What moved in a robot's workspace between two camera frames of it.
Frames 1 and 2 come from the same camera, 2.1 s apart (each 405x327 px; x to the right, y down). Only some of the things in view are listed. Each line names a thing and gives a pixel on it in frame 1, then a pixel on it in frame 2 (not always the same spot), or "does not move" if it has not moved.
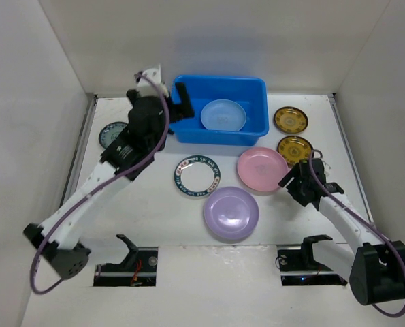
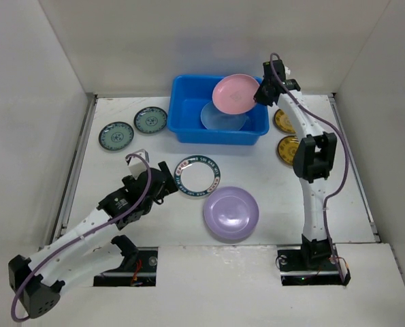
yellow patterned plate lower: [295, 148] does not move
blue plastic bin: [251, 92] does not move
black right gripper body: [295, 178] → [263, 94]
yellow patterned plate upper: [290, 120] does not move
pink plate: [261, 169] → [234, 93]
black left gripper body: [134, 97] → [163, 193]
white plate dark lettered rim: [197, 176] does not move
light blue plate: [222, 114] does not move
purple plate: [231, 212] does not move
